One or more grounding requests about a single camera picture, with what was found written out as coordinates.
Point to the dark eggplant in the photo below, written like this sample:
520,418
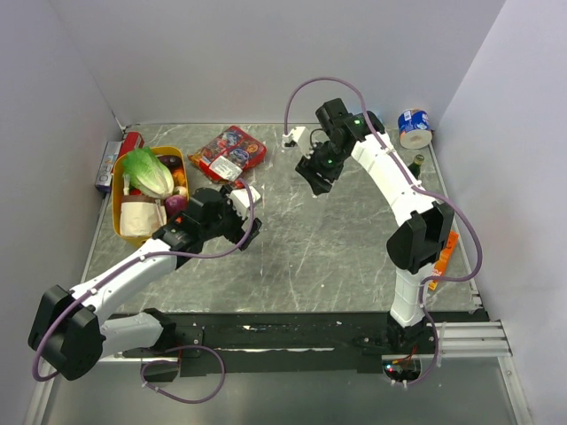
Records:
172,162

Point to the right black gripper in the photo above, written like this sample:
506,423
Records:
308,168

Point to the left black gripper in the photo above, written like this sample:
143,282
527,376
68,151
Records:
237,233

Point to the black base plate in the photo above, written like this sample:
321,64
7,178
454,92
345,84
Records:
285,342

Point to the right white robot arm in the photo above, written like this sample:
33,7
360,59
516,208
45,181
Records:
424,223

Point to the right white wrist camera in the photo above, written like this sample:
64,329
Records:
299,137

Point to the grey foil box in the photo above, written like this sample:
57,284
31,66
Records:
103,182

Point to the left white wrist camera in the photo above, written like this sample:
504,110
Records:
241,202

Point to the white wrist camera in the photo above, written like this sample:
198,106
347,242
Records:
241,202
299,137

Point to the red snack package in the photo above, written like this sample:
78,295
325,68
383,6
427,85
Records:
224,159

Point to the red onion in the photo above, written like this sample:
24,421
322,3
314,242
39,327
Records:
175,204

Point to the orange razor box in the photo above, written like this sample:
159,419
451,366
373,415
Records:
446,255

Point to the green glass bottle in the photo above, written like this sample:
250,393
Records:
415,166

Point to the beige paper bag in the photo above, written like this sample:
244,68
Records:
141,216

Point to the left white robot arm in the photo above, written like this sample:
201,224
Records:
74,329

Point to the aluminium rail frame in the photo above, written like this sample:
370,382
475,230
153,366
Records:
475,382

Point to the green cabbage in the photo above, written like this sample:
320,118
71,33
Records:
148,174

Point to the yellow plastic basket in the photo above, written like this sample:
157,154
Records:
118,185

